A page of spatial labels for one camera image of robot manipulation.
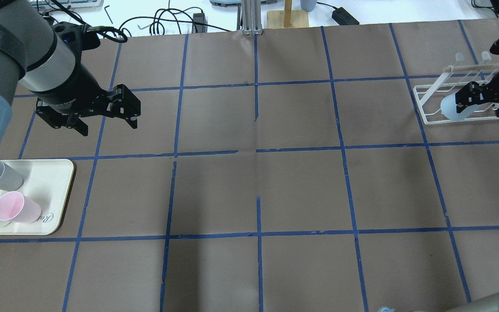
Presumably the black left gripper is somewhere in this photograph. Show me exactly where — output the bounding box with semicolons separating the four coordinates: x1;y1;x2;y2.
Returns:
33;65;141;137

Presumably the light blue ikea cup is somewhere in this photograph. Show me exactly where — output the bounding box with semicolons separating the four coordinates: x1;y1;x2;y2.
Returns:
440;91;489;122

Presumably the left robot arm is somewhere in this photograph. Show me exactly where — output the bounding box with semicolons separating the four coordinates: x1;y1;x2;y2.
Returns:
0;0;141;144

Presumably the pink cup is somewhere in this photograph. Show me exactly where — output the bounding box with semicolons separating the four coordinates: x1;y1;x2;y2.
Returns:
0;191;42;223

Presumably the cream plastic tray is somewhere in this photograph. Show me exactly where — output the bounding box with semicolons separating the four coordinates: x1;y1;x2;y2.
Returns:
0;159;76;236

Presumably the black allen key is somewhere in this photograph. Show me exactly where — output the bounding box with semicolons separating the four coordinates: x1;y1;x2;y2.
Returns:
103;5;113;24

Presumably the black power adapter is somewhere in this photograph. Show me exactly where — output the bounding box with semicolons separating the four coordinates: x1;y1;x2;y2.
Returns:
331;7;360;26

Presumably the blue mug on desk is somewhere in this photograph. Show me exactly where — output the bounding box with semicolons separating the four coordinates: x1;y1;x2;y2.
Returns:
300;0;318;13

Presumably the wooden stand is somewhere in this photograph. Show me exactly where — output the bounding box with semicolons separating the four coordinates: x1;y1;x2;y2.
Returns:
266;0;309;29

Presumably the white wire cup rack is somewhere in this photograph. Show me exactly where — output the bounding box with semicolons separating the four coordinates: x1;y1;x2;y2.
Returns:
412;51;499;125

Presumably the aluminium frame post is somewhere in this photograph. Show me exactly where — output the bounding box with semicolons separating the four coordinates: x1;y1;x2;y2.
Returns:
240;0;263;36

